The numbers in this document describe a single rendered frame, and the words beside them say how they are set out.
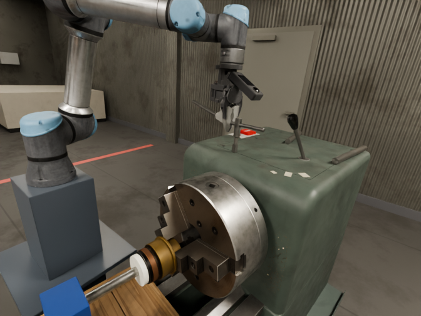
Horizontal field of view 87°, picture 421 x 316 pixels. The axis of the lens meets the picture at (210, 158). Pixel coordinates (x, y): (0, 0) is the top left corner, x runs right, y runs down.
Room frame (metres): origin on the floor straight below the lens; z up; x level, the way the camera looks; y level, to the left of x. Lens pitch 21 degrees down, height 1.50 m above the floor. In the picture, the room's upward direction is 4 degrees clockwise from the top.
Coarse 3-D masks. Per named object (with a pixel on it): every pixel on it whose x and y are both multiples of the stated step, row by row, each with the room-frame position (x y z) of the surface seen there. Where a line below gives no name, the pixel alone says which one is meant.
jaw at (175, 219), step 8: (176, 192) 0.52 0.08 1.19; (160, 200) 0.51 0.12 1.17; (168, 200) 0.50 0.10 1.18; (176, 200) 0.51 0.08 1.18; (168, 208) 0.49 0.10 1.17; (176, 208) 0.49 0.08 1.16; (160, 216) 0.47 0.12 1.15; (168, 216) 0.47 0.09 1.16; (176, 216) 0.48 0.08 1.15; (184, 216) 0.49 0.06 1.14; (160, 224) 0.47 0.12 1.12; (168, 224) 0.46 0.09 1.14; (176, 224) 0.47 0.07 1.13; (184, 224) 0.48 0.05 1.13; (160, 232) 0.44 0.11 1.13; (168, 232) 0.44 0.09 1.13; (176, 232) 0.45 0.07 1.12
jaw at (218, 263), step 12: (180, 252) 0.41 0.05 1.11; (192, 252) 0.40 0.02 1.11; (204, 252) 0.40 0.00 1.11; (216, 252) 0.40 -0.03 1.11; (180, 264) 0.38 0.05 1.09; (192, 264) 0.39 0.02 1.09; (204, 264) 0.38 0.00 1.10; (216, 264) 0.37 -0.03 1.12; (228, 264) 0.38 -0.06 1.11; (240, 264) 0.39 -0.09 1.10; (216, 276) 0.36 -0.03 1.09
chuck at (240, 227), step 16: (208, 176) 0.55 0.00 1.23; (192, 192) 0.48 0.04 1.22; (208, 192) 0.47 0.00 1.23; (224, 192) 0.48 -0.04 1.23; (160, 208) 0.58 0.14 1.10; (192, 208) 0.48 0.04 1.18; (208, 208) 0.44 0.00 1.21; (224, 208) 0.44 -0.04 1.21; (240, 208) 0.46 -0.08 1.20; (192, 224) 0.48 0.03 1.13; (208, 224) 0.44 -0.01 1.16; (224, 224) 0.40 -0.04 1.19; (240, 224) 0.42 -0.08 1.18; (208, 240) 0.44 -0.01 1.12; (224, 240) 0.40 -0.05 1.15; (240, 240) 0.40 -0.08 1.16; (256, 240) 0.43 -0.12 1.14; (256, 256) 0.42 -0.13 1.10; (192, 272) 0.47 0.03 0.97; (240, 272) 0.39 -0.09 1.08; (208, 288) 0.43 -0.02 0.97; (224, 288) 0.39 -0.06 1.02
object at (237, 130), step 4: (236, 120) 0.71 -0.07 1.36; (240, 120) 0.71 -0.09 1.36; (236, 124) 0.71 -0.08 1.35; (236, 128) 0.71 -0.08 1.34; (240, 128) 0.71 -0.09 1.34; (236, 132) 0.71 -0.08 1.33; (240, 132) 0.71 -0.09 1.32; (236, 136) 0.71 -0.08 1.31; (236, 140) 0.71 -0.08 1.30; (232, 144) 0.71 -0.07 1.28; (236, 144) 0.71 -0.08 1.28; (232, 148) 0.71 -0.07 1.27; (236, 148) 0.71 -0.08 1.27
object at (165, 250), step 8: (160, 240) 0.42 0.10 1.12; (168, 240) 0.44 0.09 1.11; (176, 240) 0.44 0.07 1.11; (144, 248) 0.40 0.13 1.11; (152, 248) 0.40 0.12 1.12; (160, 248) 0.40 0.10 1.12; (168, 248) 0.40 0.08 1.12; (176, 248) 0.42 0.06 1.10; (144, 256) 0.37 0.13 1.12; (152, 256) 0.38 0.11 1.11; (160, 256) 0.38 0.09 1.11; (168, 256) 0.39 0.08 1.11; (152, 264) 0.36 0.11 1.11; (160, 264) 0.37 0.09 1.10; (168, 264) 0.38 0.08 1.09; (176, 264) 0.39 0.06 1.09; (152, 272) 0.36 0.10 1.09; (160, 272) 0.37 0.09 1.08; (168, 272) 0.38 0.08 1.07; (152, 280) 0.36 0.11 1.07
